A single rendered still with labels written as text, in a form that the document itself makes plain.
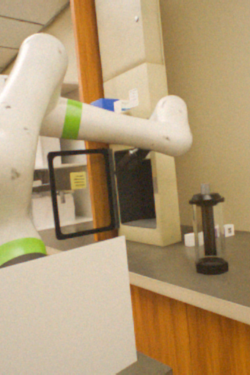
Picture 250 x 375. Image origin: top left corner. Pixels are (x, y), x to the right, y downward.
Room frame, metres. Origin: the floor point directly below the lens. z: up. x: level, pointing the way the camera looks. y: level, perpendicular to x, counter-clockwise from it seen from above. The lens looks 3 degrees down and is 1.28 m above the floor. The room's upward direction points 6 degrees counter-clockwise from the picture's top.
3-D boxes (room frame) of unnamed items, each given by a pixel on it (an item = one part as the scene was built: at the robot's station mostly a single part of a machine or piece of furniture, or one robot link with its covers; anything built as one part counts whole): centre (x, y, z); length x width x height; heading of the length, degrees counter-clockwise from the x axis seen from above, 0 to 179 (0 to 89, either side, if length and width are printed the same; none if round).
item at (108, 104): (1.51, 0.03, 1.56); 0.10 x 0.10 x 0.09; 37
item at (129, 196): (1.55, -0.16, 1.19); 0.26 x 0.24 x 0.35; 37
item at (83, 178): (1.51, 0.18, 1.19); 0.30 x 0.01 x 0.40; 120
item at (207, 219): (0.99, -0.26, 1.06); 0.11 x 0.11 x 0.21
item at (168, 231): (1.55, -0.16, 1.33); 0.32 x 0.25 x 0.77; 37
